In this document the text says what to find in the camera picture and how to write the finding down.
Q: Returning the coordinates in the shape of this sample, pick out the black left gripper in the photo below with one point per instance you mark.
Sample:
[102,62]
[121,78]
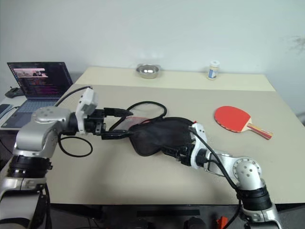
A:
[94,124]

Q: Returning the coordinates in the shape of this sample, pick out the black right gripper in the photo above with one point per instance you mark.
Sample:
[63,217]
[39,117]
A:
[186,155]

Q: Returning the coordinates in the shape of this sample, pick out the black red paddle case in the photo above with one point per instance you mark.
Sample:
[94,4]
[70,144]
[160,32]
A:
[162,133]

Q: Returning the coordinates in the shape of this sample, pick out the red table tennis paddle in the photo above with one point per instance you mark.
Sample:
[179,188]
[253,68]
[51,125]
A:
[230,117]

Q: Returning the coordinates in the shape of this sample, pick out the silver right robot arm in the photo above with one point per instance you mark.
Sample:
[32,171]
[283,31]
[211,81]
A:
[247,171]

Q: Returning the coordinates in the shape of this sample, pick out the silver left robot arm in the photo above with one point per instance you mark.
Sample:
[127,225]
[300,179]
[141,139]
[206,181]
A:
[45,133]

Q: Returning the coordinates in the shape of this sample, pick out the steel bowl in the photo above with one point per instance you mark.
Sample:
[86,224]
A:
[147,71]

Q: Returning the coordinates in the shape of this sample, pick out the dark rounded shape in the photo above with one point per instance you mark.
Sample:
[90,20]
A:
[194,223]

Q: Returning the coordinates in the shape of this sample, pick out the orange red clamp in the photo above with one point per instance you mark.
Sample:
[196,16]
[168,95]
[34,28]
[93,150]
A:
[221,223]

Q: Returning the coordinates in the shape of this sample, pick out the open grey laptop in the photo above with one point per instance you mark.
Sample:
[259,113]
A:
[40,81]

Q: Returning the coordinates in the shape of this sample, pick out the small white bottle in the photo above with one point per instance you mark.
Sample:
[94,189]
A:
[212,71]

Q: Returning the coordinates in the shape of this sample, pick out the black handheld controller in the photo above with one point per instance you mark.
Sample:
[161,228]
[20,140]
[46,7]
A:
[13,92]

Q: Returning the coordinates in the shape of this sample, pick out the dark smartphone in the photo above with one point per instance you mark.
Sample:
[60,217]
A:
[3,109]

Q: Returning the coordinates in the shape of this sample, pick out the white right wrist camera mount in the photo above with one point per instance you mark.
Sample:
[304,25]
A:
[199,133]

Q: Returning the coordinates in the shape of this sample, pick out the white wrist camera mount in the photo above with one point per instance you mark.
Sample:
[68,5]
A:
[199,133]
[87,105]

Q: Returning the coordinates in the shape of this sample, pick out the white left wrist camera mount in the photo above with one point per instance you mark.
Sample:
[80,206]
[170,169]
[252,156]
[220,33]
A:
[87,105]

